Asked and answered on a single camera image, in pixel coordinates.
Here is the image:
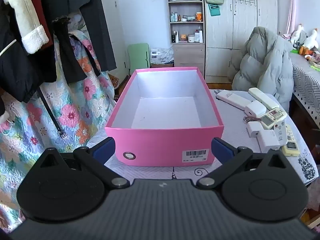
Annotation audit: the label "pink curtain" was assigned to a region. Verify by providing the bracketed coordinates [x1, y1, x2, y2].
[286, 0, 300, 34]

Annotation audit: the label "white handset remote control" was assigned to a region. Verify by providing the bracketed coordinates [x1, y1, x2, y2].
[248, 87, 280, 111]

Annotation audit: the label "long white remote control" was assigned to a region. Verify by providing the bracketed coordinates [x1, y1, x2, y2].
[215, 89, 252, 111]

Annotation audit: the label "black belt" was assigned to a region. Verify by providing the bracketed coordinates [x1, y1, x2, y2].
[37, 87, 66, 138]

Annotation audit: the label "black jacket with white piping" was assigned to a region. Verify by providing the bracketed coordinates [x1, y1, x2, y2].
[0, 5, 58, 103]

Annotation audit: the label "white wardrobe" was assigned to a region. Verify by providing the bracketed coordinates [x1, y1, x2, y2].
[100, 0, 130, 80]

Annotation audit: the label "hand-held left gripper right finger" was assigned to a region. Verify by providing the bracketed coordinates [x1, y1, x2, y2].
[196, 137, 288, 190]

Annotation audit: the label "green folding chair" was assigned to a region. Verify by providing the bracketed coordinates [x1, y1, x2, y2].
[127, 43, 151, 76]

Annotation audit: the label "white goose plush toy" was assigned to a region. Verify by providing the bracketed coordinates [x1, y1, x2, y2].
[290, 24, 304, 44]
[300, 29, 319, 54]

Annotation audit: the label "light wooden wardrobe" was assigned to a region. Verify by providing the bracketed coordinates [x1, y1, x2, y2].
[204, 0, 279, 83]

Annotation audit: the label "white remote with red button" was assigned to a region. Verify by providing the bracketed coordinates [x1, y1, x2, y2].
[273, 121, 288, 147]

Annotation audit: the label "floral quilt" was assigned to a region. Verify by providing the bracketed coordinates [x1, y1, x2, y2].
[0, 14, 118, 233]

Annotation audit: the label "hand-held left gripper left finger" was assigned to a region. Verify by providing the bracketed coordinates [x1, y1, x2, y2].
[37, 137, 130, 189]

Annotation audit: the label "beige remote with display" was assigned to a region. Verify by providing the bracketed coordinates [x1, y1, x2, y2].
[257, 107, 287, 130]

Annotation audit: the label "blue white cartons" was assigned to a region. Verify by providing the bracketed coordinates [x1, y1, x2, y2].
[150, 47, 174, 64]

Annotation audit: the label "wooden bookshelf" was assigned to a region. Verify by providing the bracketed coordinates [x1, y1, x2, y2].
[165, 0, 206, 68]

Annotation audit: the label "dark grey shirt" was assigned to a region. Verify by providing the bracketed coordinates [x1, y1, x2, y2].
[80, 0, 117, 72]

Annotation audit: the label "white power bank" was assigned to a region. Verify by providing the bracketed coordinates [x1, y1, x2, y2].
[244, 100, 267, 118]

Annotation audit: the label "black garment with frayed cuff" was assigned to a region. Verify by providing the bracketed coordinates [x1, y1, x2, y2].
[40, 0, 88, 84]

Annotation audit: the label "grey puffer jacket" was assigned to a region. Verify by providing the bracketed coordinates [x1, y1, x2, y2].
[231, 26, 294, 115]

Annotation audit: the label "pink cardboard box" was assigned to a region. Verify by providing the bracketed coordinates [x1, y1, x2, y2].
[104, 67, 224, 167]

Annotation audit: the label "dark red garment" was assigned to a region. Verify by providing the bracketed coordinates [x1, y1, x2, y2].
[32, 0, 54, 53]

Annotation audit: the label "white charger adapter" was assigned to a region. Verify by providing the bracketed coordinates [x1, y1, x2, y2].
[246, 121, 265, 138]
[257, 130, 281, 153]

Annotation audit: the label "cream fleece coat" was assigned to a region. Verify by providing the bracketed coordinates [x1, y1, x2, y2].
[0, 0, 49, 54]

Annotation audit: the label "grey patterned tablecloth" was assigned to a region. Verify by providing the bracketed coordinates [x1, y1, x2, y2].
[290, 50, 320, 135]

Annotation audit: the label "cream air conditioner remote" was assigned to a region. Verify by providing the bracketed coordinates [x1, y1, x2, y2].
[282, 124, 300, 157]

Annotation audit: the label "teal hanging pouch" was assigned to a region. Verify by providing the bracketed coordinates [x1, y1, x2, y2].
[208, 4, 221, 17]

